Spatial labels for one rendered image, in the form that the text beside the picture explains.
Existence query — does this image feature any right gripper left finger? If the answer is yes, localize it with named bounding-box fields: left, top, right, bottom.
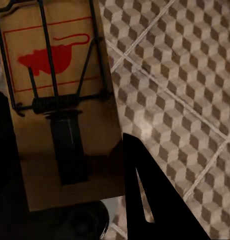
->
left=0, top=133, right=19, bottom=186

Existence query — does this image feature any mousetrap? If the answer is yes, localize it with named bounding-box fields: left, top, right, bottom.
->
left=0, top=0, right=125, bottom=212

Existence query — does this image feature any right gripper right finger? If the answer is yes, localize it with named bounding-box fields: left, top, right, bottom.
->
left=122, top=133, right=211, bottom=240

